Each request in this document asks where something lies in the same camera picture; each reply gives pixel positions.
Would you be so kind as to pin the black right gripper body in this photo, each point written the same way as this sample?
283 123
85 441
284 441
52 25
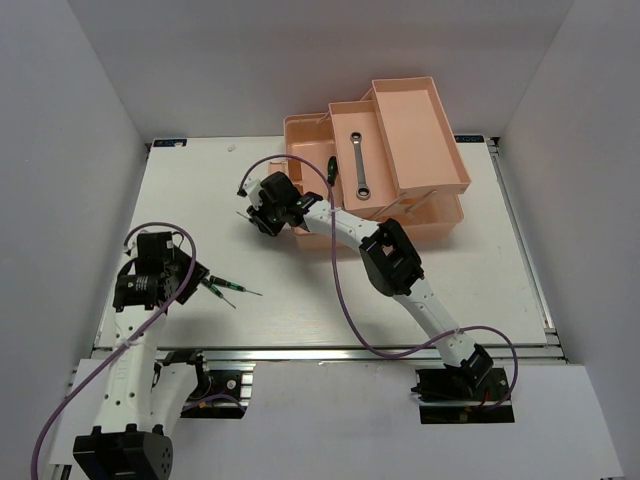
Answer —
272 214

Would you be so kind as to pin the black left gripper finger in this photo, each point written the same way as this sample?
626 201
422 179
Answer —
186 292
199 272

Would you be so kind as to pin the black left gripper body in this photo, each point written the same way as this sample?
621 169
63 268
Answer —
179 266

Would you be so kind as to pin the green-black precision screwdriver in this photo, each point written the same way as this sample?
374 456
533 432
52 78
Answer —
226 284
208 284

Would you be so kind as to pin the large green-handled screwdriver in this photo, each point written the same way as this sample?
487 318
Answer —
332 170

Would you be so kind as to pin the silver ratchet wrench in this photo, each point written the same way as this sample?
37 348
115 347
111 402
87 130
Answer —
363 191

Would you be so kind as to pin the pink plastic toolbox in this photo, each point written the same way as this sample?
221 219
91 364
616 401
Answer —
413 167

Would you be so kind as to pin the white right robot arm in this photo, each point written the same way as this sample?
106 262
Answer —
392 264

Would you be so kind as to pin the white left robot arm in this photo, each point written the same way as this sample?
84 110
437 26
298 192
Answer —
143 399

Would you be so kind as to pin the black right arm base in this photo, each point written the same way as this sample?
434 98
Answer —
445 399

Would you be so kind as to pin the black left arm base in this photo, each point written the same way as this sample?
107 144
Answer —
218 393

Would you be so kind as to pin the blue label sticker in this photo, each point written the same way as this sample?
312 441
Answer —
169 143

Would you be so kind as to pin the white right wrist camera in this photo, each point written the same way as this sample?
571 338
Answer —
252 188

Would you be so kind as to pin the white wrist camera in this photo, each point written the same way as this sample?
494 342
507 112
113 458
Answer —
130 250
252 188

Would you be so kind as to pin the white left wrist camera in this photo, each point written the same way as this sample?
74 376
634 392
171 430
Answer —
130 250

